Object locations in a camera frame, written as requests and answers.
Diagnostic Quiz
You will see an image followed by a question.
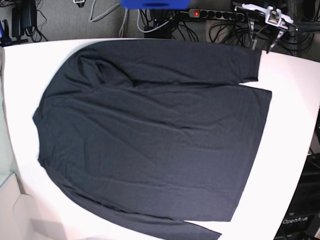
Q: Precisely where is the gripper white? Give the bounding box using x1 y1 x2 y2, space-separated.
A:
233 2 298 54
73 0 86 4

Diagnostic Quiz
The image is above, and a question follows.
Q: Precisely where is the dark navy long-sleeve T-shirt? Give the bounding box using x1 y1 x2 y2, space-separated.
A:
33 39 272 240

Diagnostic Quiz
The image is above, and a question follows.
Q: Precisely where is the black power strip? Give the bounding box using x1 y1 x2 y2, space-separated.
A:
187 8 245 22

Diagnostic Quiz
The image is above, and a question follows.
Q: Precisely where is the black device on stand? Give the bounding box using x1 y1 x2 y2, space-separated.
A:
0 0 37 48

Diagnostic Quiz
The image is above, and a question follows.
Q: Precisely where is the blue plastic box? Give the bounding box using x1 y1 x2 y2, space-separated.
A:
120 0 191 10

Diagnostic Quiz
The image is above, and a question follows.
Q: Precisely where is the black OpenArm control box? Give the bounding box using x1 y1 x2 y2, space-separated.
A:
274 153 320 240

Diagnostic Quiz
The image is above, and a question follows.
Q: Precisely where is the metal shelf frame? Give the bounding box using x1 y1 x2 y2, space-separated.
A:
286 0 320 57

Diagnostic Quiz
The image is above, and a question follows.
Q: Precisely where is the white cable on floor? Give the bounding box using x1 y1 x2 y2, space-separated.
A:
118 9 173 38

